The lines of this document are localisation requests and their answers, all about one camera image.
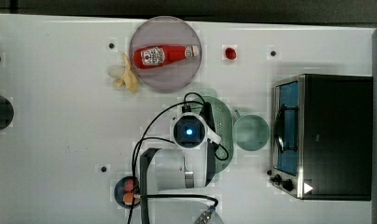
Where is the pink toy fruit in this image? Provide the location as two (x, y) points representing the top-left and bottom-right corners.
(123, 177), (138, 192)

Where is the red strawberry toy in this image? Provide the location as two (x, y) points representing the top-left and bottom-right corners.
(225, 48), (237, 60)

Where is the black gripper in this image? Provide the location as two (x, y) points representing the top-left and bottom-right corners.
(200, 102), (216, 132)

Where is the black toaster oven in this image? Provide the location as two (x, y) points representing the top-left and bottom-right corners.
(268, 74), (373, 201)

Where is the orange toy fruit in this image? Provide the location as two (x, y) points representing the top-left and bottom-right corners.
(122, 192), (140, 205)

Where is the red ketchup bottle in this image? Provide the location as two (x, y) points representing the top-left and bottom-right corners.
(133, 45), (201, 69)

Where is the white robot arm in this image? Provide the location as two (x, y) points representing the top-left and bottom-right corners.
(139, 102), (221, 224)

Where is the black cylinder lower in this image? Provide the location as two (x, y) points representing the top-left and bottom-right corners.
(0, 96), (14, 130)

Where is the green mug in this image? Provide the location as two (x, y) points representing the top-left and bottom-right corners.
(233, 109), (270, 151)

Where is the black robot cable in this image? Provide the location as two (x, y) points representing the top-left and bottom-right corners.
(126, 91), (230, 224)

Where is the grey round plate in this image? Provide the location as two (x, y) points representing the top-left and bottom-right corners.
(130, 16), (202, 92)

